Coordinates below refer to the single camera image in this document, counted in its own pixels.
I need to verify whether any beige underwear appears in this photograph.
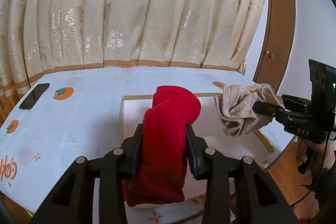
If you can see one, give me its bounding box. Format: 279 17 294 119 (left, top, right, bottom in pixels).
215 84 285 139

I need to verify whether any red underwear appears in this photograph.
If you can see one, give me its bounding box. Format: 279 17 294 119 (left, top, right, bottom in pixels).
122 86 201 207

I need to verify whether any person's hand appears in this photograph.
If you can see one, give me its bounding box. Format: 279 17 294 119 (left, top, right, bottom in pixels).
296 138 335 173

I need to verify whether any brown wooden door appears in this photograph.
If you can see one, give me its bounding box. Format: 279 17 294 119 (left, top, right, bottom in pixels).
253 0 295 91

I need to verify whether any white shallow cardboard box lid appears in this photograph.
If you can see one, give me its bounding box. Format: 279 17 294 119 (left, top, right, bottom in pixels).
119 93 275 224

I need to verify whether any white persimmon print tablecloth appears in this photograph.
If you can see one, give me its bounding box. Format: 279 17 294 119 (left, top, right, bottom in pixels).
1 67 293 212

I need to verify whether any black smartphone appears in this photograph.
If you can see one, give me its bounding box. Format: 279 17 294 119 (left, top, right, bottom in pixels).
19 83 50 110

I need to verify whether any beige floral curtain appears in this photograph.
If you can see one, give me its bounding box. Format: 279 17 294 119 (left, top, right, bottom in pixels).
1 0 265 121

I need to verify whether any black cable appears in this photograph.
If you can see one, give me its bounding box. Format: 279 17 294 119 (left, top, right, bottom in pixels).
288 131 332 209

